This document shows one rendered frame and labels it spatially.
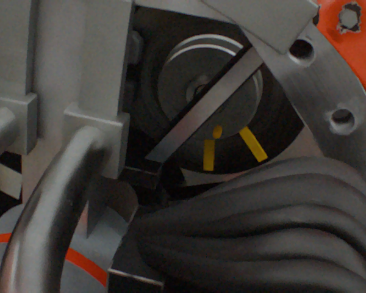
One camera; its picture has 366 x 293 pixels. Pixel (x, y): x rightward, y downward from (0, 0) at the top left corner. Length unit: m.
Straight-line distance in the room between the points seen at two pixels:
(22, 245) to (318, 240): 0.11
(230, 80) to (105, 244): 0.15
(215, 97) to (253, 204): 0.20
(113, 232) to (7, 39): 0.16
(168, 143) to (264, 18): 0.18
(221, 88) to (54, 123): 0.13
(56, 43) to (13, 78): 0.03
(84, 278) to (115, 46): 0.15
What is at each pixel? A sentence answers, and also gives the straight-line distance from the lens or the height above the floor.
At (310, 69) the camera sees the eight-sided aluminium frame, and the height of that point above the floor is 1.07.
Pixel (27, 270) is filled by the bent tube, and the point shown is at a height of 1.01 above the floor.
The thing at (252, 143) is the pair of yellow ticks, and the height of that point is 0.77.
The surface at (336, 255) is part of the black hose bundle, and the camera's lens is 0.19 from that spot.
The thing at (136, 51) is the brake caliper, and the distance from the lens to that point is 0.78.
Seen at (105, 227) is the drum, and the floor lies 0.91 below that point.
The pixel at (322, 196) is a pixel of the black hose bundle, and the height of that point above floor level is 1.05.
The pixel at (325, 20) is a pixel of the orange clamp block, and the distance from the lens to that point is 0.27.
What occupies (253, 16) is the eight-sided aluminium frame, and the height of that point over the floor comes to 1.09.
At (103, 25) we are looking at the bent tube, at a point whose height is 1.07.
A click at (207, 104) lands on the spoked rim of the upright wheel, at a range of 0.40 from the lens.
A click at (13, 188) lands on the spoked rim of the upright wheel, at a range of 0.50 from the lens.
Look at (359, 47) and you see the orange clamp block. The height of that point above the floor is 1.09.
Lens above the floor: 1.15
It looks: 29 degrees down
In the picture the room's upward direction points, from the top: 10 degrees clockwise
